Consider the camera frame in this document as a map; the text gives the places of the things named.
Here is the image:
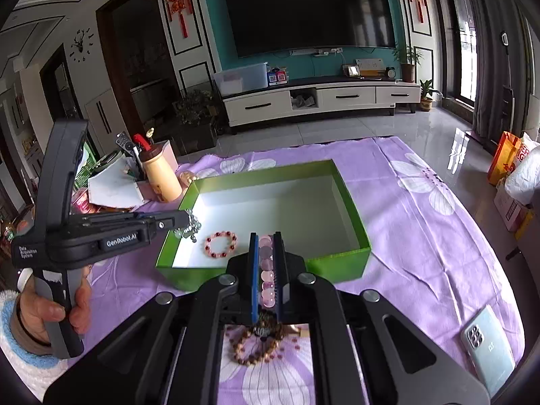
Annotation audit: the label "pink bead bracelet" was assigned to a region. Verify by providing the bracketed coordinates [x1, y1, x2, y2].
[258, 234, 277, 307]

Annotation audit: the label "small yellow-pot plant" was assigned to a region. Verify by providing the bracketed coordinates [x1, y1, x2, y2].
[418, 79, 442, 112]

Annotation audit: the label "brown wooden bead bracelet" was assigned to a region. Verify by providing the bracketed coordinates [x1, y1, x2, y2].
[225, 310, 293, 366]

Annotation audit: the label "white plastic bag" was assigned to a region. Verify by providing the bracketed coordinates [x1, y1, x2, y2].
[504, 134, 540, 204]

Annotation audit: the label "black wall clock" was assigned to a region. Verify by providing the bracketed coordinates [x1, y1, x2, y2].
[69, 28, 96, 62]

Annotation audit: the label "grey curtain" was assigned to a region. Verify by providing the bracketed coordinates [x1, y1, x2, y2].
[459, 0, 530, 136]

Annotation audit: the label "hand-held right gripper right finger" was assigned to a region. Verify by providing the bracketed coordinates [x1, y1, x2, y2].
[273, 231, 491, 405]

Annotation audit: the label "clear plastic storage box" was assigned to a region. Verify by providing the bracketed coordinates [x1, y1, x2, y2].
[214, 62, 270, 96]

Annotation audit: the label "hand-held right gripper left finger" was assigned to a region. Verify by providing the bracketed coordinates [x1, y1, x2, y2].
[44, 232, 259, 405]

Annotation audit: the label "tall potted plant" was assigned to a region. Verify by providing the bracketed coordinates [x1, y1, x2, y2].
[391, 44, 423, 83]

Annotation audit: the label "orange shopping bag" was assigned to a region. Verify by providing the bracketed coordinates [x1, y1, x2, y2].
[488, 131, 523, 187]

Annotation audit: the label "bushy plant on dark stand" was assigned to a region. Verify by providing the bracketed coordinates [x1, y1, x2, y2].
[174, 88, 219, 155]

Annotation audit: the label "person's left hand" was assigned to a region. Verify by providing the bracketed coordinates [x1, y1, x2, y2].
[9, 264, 92, 347]

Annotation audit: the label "cream orange tumbler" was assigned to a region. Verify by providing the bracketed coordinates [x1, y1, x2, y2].
[133, 132, 183, 203]

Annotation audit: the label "light green smartphone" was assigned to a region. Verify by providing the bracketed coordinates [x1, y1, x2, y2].
[460, 304, 517, 394]

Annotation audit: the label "white papers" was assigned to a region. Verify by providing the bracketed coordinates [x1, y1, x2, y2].
[85, 155, 145, 212]

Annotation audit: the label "person's left forearm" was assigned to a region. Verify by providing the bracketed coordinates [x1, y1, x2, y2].
[0, 289, 68, 402]

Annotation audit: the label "green cardboard box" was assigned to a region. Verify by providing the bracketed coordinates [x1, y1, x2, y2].
[155, 159, 373, 292]

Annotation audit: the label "pink snack packet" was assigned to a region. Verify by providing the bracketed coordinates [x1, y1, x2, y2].
[71, 189, 103, 217]

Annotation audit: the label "white power strip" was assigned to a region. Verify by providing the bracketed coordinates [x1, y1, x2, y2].
[290, 48, 343, 57]

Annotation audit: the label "silver green bead necklace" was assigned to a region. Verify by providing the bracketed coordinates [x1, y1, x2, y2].
[173, 209, 203, 244]

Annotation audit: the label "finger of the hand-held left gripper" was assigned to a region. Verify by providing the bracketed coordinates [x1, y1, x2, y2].
[145, 221, 181, 234]
[139, 210, 190, 225]

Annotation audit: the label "purple floral cloth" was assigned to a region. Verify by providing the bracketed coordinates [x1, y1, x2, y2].
[82, 135, 527, 405]

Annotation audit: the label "white tv cabinet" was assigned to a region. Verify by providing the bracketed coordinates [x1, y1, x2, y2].
[221, 75, 423, 128]

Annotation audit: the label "red bead bracelet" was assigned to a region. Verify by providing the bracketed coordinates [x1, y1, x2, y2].
[203, 230, 239, 259]

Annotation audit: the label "black television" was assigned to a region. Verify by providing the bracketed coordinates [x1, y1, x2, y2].
[221, 0, 398, 60]

